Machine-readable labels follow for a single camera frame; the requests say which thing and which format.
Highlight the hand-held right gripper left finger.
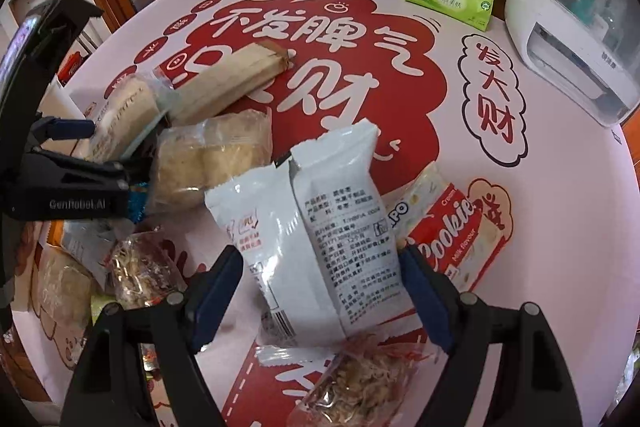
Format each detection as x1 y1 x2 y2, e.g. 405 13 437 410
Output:
62 246 245 427

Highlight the white countertop appliance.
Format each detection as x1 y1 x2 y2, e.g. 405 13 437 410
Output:
504 0 640 128

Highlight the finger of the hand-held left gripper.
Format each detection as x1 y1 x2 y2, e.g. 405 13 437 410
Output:
30 147 157 188
27 116 97 152

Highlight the white plain snack packet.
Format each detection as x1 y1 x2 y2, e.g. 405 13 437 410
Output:
289 117 417 344

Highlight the clear nut bar packet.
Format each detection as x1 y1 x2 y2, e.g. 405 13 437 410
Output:
106 231 187 310

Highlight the red white cookie packet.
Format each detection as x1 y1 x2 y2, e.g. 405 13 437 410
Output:
385 161 505 294

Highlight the clear nut crisp packet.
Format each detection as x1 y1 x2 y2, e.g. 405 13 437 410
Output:
257 331 433 427

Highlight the small clear cake packet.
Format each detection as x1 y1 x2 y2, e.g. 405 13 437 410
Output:
87 73 168 162

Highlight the pink printed tablecloth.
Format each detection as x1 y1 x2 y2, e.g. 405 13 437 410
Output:
10 0 640 427

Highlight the long brown biscuit packet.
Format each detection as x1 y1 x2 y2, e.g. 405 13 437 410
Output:
167 41 293 128

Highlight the clear rice cake packet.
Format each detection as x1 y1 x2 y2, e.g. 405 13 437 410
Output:
149 108 275 214

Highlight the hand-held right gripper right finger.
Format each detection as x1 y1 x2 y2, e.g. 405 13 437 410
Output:
397 245 583 427

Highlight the blue snack packet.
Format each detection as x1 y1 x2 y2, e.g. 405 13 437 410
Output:
126 183 152 224

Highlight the white red-print snack packet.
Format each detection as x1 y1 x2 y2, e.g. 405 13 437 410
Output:
204 167 303 349

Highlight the large clear cake packet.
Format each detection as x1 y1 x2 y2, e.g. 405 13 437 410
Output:
32 244 98 348

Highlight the pale snack packet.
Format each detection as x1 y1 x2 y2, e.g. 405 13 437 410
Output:
62 221 121 295

